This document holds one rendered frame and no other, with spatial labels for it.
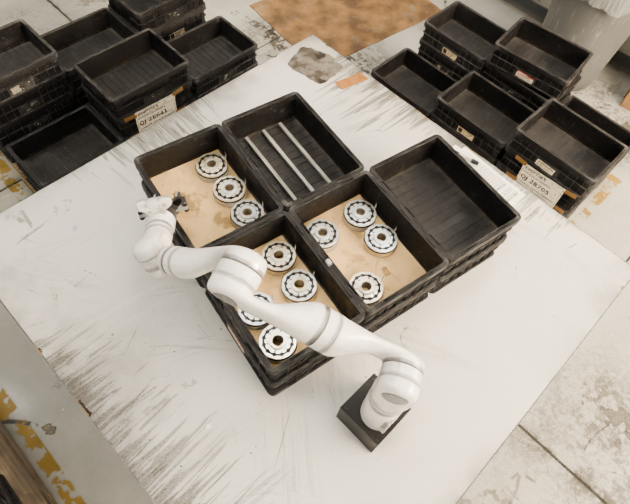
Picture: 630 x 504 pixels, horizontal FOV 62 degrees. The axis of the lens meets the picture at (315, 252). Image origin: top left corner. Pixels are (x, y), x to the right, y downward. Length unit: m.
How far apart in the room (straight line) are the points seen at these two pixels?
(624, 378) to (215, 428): 1.90
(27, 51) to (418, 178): 1.91
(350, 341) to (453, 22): 2.50
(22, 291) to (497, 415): 1.45
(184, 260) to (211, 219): 0.52
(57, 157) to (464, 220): 1.83
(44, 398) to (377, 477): 1.44
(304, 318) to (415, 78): 2.19
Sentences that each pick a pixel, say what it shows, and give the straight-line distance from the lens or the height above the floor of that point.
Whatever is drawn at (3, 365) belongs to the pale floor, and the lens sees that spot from 2.55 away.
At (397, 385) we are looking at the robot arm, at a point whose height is 1.13.
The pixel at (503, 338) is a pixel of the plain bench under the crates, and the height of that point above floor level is 0.70.
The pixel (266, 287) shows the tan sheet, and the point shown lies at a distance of 1.52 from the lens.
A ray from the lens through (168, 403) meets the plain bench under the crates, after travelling 1.56.
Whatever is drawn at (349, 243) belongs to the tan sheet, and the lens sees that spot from 1.62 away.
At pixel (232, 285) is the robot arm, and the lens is 1.00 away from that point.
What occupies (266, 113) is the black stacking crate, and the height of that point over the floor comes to 0.90.
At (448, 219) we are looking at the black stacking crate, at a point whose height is 0.83.
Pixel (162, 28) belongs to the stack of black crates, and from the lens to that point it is 2.92.
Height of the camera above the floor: 2.19
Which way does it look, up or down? 59 degrees down
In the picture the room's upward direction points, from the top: 9 degrees clockwise
